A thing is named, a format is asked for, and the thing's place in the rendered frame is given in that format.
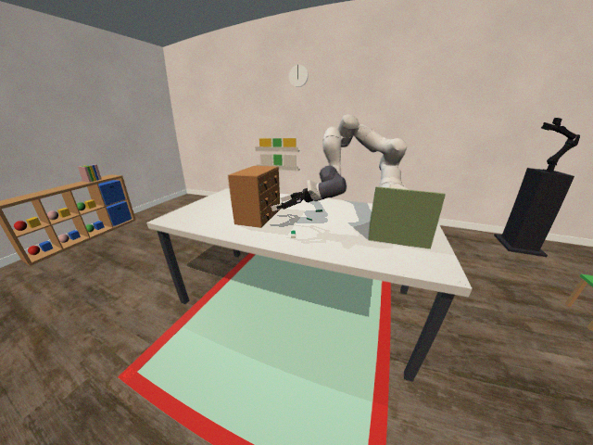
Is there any brown wooden drawer front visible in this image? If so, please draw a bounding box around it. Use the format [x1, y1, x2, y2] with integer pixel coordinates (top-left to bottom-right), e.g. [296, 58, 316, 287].
[271, 197, 280, 216]
[259, 189, 271, 210]
[271, 183, 280, 201]
[258, 172, 270, 193]
[260, 205, 271, 226]
[270, 168, 279, 186]

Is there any brown wooden chest of drawers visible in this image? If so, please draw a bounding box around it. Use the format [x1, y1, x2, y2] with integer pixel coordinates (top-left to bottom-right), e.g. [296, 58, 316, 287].
[228, 166, 279, 228]

